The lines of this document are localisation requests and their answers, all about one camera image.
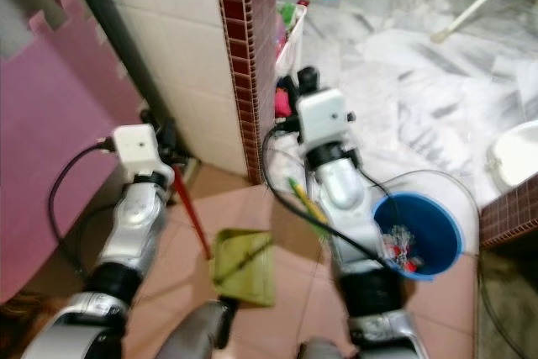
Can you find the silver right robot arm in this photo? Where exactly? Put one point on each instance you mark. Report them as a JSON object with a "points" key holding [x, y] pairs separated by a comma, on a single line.
{"points": [[349, 199]]}

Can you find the green and yellow hand broom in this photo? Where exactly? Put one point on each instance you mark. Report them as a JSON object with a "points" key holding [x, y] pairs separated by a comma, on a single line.
{"points": [[307, 203]]}

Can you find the dark red tiled low wall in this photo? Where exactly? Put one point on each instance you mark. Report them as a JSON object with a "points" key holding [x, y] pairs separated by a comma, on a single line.
{"points": [[508, 212]]}

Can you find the pink foam puzzle mat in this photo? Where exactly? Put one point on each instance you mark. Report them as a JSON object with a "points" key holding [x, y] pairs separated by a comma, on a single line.
{"points": [[59, 140]]}

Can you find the pink plastic toy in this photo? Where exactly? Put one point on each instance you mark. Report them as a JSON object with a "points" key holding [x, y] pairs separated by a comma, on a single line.
{"points": [[282, 102]]}

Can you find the white plastic basket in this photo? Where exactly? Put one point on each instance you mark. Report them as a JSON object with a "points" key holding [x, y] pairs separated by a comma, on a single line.
{"points": [[290, 39]]}

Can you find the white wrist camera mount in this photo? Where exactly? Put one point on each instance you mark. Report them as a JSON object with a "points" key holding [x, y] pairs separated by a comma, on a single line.
{"points": [[139, 150], [324, 115]]}

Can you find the blue plastic bucket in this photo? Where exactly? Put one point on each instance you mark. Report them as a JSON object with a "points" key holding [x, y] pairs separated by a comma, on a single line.
{"points": [[420, 229]]}

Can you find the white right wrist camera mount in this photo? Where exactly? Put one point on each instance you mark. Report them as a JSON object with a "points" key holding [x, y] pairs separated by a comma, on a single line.
{"points": [[324, 115]]}

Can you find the grey right robot leg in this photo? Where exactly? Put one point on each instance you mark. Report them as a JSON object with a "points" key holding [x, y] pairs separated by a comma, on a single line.
{"points": [[319, 351]]}

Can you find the grey robot leg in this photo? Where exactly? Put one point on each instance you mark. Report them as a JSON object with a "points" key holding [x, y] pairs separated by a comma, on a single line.
{"points": [[319, 351], [193, 334]]}

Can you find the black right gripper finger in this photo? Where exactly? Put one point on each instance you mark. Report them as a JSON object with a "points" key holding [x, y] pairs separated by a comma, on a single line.
{"points": [[290, 86], [308, 80]]}

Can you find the dark grey drain pipe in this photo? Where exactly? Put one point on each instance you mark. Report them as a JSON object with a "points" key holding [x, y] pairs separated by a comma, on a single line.
{"points": [[109, 27]]}

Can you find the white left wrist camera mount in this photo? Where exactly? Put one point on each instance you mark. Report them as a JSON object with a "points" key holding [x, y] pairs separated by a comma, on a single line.
{"points": [[139, 150]]}

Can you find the grey left robot leg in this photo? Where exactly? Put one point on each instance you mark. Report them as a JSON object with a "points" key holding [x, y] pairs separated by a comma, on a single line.
{"points": [[193, 334]]}

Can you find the white pole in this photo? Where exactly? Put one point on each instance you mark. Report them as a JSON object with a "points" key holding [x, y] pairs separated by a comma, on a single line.
{"points": [[483, 2]]}

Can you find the dark red tiled column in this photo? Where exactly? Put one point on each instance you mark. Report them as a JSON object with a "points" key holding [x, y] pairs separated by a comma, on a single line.
{"points": [[244, 56]]}

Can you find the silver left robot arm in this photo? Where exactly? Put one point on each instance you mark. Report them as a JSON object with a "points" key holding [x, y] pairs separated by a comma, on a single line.
{"points": [[134, 233]]}

